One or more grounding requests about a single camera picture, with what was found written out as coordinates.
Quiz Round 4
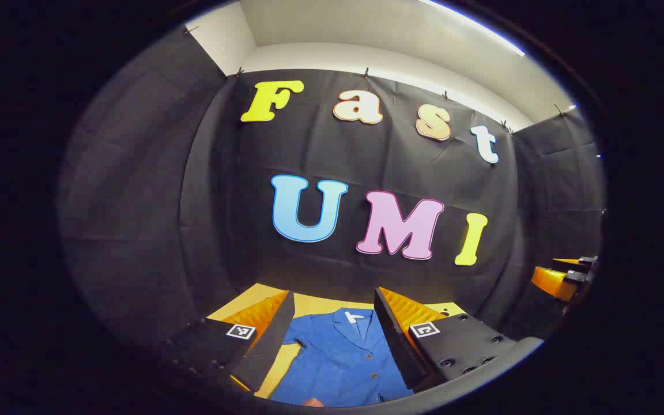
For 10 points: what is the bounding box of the row of cloth clips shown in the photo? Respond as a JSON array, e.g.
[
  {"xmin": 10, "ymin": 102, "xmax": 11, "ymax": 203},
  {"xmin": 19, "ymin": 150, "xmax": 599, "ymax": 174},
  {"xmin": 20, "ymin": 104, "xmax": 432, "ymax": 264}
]
[{"xmin": 185, "ymin": 24, "xmax": 569, "ymax": 136}]

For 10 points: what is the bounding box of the blue corduroy shirt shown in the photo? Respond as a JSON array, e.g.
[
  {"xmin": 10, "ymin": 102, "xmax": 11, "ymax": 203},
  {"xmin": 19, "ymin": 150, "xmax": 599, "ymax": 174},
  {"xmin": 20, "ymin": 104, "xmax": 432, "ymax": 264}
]
[{"xmin": 269, "ymin": 307, "xmax": 414, "ymax": 408}]

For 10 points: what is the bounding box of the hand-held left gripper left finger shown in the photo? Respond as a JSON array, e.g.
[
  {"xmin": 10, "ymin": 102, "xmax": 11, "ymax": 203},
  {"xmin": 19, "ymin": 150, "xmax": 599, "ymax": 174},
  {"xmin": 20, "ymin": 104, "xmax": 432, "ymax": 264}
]
[{"xmin": 159, "ymin": 290, "xmax": 296, "ymax": 394}]

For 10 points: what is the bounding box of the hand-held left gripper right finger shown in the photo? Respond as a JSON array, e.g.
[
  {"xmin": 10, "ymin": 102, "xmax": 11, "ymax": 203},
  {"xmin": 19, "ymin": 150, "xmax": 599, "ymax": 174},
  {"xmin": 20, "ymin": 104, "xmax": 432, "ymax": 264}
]
[{"xmin": 373, "ymin": 286, "xmax": 545, "ymax": 393}]

